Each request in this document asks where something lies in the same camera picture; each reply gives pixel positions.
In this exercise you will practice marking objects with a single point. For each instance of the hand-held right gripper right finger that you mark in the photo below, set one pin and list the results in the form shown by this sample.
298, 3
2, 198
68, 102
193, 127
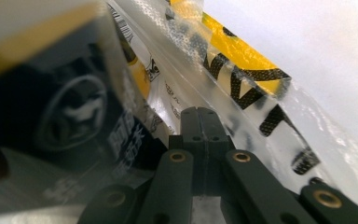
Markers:
216, 130

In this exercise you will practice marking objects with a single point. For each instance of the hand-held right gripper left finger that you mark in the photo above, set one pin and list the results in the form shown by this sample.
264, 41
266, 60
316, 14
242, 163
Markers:
191, 146

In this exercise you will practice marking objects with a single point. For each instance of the white printed plastic bag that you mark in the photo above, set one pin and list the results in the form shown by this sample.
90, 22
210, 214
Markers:
195, 77

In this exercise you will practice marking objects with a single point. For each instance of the white yellow printed packet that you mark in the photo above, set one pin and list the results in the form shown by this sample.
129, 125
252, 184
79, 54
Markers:
167, 99

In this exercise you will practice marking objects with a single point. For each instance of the black yellow snack packet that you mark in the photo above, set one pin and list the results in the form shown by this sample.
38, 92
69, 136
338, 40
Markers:
59, 109

